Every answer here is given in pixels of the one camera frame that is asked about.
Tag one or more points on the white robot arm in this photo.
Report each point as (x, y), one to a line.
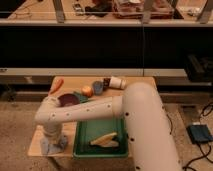
(152, 145)

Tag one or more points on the green plastic tray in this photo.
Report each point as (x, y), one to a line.
(86, 131)

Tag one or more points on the yellow banana in tray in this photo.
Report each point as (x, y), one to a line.
(106, 140)

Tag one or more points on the light blue towel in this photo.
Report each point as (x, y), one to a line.
(50, 148)

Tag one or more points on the black foot pedal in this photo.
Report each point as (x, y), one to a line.
(199, 134)

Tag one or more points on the red yellow apple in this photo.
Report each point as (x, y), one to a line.
(87, 91)

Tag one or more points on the dark red bowl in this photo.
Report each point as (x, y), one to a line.
(68, 100)

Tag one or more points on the orange carrot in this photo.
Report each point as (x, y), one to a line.
(56, 86)

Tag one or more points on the blue grey can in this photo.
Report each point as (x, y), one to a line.
(97, 87)

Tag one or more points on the black box on shelf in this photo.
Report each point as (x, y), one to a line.
(199, 69)

